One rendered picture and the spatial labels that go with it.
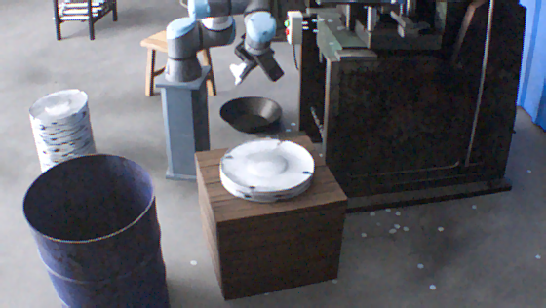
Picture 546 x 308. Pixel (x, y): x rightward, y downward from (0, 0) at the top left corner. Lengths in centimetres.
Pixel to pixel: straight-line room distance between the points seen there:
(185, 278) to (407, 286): 77
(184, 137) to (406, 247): 97
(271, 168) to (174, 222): 58
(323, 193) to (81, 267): 78
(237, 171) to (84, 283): 62
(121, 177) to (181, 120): 57
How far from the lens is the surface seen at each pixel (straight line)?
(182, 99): 221
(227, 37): 217
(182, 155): 235
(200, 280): 195
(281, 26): 379
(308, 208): 169
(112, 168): 177
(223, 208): 168
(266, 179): 173
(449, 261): 209
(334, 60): 194
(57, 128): 238
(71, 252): 147
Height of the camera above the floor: 139
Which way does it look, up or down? 33 degrees down
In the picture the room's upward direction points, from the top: straight up
